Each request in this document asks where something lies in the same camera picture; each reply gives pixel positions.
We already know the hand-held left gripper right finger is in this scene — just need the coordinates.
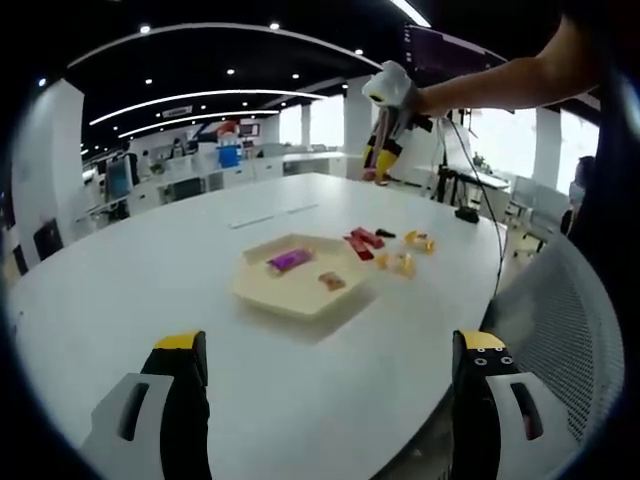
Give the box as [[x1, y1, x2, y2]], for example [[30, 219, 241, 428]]
[[451, 328, 576, 480]]

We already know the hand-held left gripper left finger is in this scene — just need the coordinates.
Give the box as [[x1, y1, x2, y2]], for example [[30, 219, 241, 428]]
[[79, 329, 211, 480]]

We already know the pile of snack packets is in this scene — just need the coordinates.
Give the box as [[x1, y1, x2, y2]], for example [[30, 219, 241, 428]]
[[343, 225, 439, 278]]

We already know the tan purple food packet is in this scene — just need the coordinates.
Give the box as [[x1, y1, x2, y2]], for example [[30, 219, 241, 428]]
[[266, 248, 315, 275]]

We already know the beige hexagonal container tray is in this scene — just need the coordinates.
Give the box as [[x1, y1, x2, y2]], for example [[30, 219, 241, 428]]
[[230, 231, 374, 317]]

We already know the black tripod stand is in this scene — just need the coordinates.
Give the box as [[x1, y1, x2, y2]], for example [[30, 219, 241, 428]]
[[432, 162, 481, 206]]

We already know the dark monitor screen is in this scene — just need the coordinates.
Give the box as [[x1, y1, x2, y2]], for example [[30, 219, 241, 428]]
[[402, 22, 506, 76]]

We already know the long white counter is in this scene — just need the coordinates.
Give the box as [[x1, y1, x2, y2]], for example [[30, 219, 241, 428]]
[[82, 149, 361, 221]]

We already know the white mesh office chair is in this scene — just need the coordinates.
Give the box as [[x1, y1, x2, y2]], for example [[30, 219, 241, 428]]
[[399, 234, 626, 480]]

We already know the black cabinet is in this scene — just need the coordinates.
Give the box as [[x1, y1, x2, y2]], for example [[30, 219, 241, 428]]
[[32, 218, 65, 261]]

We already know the teal display machine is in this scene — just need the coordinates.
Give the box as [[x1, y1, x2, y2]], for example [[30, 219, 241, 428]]
[[105, 157, 134, 199]]

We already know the long black cable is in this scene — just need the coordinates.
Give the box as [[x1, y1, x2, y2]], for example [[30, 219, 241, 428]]
[[434, 112, 506, 301]]

